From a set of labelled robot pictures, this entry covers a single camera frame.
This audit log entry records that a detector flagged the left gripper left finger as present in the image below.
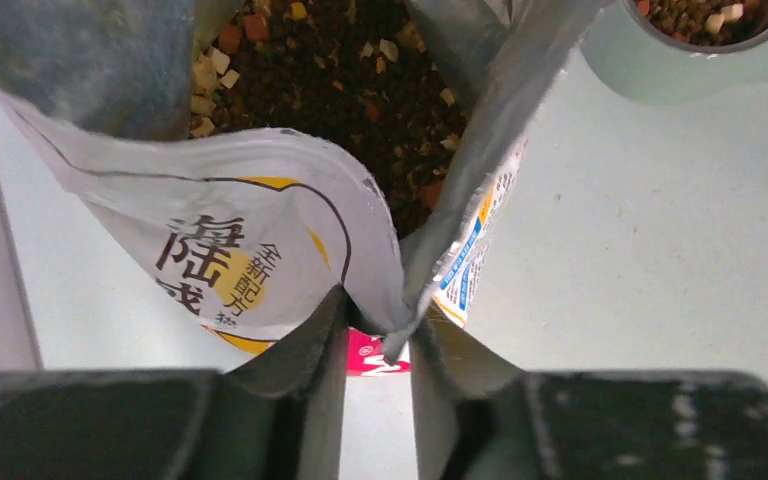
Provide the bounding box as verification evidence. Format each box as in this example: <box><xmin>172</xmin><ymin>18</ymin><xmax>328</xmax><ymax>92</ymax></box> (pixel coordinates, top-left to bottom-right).
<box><xmin>0</xmin><ymin>287</ymin><xmax>348</xmax><ymax>479</ymax></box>

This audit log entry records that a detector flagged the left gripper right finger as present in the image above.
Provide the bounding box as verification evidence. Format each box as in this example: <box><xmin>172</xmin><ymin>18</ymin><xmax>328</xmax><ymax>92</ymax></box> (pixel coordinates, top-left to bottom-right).
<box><xmin>410</xmin><ymin>320</ymin><xmax>768</xmax><ymax>479</ymax></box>

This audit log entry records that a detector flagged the pet food bag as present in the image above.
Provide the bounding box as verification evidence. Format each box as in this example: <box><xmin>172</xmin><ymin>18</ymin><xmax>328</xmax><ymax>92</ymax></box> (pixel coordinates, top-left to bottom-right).
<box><xmin>0</xmin><ymin>1</ymin><xmax>606</xmax><ymax>361</ymax></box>

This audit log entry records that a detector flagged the pet food kibble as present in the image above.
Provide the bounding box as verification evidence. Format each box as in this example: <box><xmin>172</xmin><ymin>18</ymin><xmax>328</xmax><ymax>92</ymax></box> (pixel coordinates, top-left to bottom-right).
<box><xmin>190</xmin><ymin>1</ymin><xmax>468</xmax><ymax>237</ymax></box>

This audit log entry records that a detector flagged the pale green bowl tray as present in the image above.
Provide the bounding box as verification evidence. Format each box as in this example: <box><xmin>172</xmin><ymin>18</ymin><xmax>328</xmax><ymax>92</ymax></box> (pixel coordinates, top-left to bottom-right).
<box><xmin>580</xmin><ymin>1</ymin><xmax>768</xmax><ymax>105</ymax></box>

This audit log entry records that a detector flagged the kibble in left bowl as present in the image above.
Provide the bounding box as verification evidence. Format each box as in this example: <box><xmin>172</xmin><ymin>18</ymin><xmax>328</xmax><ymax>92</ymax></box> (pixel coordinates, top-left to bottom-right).
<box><xmin>632</xmin><ymin>0</ymin><xmax>768</xmax><ymax>47</ymax></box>

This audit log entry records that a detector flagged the left steel bowl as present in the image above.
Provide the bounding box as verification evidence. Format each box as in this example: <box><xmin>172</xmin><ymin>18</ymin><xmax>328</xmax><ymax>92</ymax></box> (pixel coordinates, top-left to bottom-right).
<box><xmin>619</xmin><ymin>1</ymin><xmax>768</xmax><ymax>60</ymax></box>

